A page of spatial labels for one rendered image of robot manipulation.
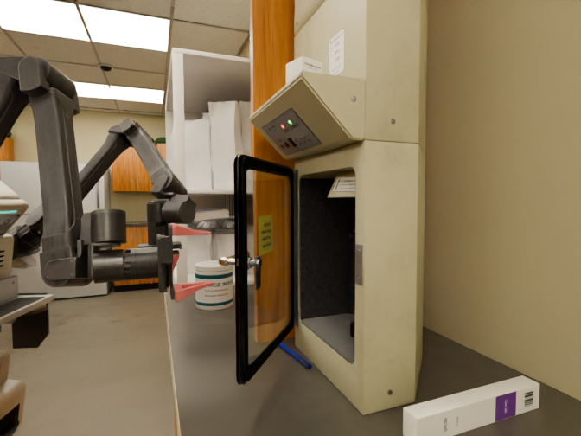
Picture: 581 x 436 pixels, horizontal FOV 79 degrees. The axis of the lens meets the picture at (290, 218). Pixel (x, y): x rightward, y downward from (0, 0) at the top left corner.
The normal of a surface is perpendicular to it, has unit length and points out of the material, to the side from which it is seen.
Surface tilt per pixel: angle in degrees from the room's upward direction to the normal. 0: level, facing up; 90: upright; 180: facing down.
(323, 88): 90
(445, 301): 90
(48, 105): 86
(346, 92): 90
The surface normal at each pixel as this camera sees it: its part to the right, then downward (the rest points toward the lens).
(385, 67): 0.36, 0.05
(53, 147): -0.04, -0.18
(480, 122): -0.93, 0.02
